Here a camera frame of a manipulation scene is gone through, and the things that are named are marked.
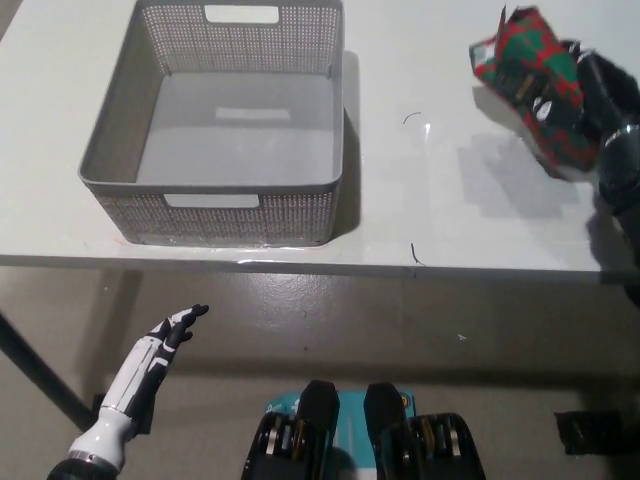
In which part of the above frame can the red green coffee bean bag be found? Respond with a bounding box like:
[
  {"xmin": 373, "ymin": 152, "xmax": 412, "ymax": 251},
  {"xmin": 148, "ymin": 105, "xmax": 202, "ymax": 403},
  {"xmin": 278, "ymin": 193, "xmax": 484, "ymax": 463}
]
[{"xmin": 468, "ymin": 4, "xmax": 601, "ymax": 177}]

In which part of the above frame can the black table leg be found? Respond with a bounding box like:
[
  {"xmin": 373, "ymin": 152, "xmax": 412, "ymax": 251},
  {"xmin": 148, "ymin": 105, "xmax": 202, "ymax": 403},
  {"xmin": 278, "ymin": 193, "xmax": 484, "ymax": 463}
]
[{"xmin": 0, "ymin": 310, "xmax": 96, "ymax": 432}]

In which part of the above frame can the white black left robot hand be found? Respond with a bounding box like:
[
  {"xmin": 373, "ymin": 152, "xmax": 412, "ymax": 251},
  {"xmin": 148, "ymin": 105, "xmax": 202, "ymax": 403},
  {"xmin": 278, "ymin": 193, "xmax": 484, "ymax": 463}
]
[{"xmin": 67, "ymin": 302, "xmax": 210, "ymax": 471}]

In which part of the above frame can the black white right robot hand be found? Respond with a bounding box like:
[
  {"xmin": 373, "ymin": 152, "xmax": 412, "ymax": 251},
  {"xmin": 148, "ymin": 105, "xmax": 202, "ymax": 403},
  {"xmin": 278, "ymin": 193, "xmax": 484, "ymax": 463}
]
[{"xmin": 532, "ymin": 38, "xmax": 640, "ymax": 149}]

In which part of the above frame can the grey perforated plastic basket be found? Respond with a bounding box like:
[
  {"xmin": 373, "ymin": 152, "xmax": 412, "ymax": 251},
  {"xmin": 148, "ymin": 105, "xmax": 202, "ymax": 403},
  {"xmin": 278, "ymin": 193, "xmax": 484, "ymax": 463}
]
[{"xmin": 77, "ymin": 0, "xmax": 346, "ymax": 247}]

